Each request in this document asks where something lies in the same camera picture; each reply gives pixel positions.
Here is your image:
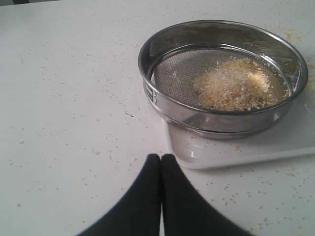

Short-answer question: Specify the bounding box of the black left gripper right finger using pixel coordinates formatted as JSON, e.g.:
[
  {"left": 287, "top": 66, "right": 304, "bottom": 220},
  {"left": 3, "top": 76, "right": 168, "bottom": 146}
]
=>
[{"left": 161, "top": 154, "right": 250, "bottom": 236}]

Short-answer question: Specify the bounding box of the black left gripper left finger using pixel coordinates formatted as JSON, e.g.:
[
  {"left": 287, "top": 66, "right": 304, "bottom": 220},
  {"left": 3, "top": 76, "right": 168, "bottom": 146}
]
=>
[{"left": 79, "top": 154, "right": 161, "bottom": 236}]

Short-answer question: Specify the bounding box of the round stainless steel sieve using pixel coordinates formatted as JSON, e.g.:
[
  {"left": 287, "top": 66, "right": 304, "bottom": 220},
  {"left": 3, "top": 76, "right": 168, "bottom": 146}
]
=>
[{"left": 138, "top": 20, "right": 308, "bottom": 139}]

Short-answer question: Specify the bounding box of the white coarse grain pile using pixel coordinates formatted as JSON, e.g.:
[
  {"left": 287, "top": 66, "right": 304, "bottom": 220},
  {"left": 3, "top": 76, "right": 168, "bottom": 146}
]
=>
[{"left": 191, "top": 58, "right": 271, "bottom": 111}]

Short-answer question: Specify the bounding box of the white square plastic tray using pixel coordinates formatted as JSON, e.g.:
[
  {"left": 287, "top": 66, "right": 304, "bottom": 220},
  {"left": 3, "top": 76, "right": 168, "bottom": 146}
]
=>
[{"left": 163, "top": 91, "right": 315, "bottom": 170}]

